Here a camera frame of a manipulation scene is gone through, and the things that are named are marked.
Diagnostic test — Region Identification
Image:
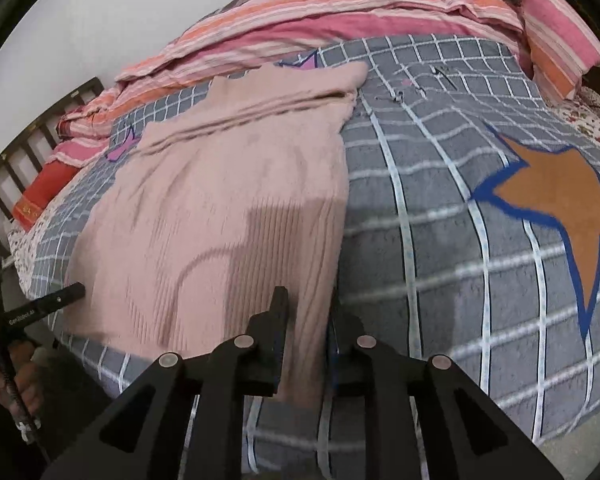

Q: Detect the white floral bed sheet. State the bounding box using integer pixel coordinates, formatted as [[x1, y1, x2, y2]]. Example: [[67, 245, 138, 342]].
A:
[[552, 87, 600, 148]]

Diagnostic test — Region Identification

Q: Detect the pink orange striped quilt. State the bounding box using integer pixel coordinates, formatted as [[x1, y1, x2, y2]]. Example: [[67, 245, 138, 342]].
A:
[[52, 0, 532, 168]]

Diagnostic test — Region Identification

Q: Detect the left hand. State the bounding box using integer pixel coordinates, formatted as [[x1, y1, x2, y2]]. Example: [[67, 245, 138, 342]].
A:
[[0, 340, 43, 418]]

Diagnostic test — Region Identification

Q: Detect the black cable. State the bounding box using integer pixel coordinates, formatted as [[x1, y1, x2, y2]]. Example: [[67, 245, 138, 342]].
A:
[[0, 253, 52, 466]]

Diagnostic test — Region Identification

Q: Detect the grey checked star blanket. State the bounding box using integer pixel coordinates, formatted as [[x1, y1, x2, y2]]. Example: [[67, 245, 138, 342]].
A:
[[29, 32, 600, 480]]

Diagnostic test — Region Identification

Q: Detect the pink knit sweater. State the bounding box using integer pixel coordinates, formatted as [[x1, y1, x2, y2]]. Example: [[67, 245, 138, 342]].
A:
[[62, 62, 368, 408]]

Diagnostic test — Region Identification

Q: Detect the pink striped pillow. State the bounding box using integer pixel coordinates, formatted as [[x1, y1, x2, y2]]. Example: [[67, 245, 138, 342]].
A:
[[520, 0, 600, 105]]

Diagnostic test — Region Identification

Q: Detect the red pillow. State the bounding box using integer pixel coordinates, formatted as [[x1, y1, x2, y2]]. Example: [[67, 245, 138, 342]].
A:
[[12, 160, 80, 232]]

